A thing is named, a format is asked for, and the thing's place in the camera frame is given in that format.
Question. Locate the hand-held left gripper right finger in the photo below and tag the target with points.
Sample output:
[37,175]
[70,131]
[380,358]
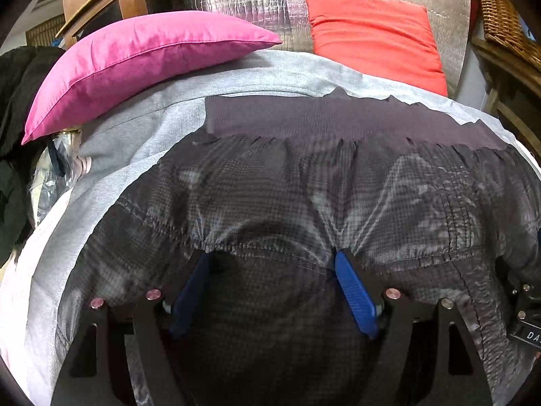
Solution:
[355,292]

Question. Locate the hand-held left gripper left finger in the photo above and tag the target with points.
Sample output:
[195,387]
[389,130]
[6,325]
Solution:
[190,300]

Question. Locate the dark grey checked jacket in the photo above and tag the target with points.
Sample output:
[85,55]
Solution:
[274,203]

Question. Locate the pile of black clothes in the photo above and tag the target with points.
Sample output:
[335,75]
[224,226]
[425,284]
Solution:
[17,114]

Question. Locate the pale pink blanket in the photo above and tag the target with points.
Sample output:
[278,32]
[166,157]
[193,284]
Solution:
[25,270]

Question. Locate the grey bed sheet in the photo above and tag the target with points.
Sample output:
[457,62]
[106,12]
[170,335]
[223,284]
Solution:
[139,127]

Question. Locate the clear plastic bag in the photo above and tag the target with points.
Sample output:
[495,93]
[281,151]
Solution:
[55,169]

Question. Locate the pink pillow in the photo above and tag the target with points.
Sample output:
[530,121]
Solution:
[126,63]

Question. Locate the red pillow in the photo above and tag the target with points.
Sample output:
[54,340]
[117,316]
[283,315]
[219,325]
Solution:
[372,38]

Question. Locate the wicker basket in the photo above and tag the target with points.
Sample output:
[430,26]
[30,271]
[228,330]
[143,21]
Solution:
[507,21]

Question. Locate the wooden cabinet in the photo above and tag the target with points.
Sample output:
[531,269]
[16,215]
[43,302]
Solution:
[105,0]

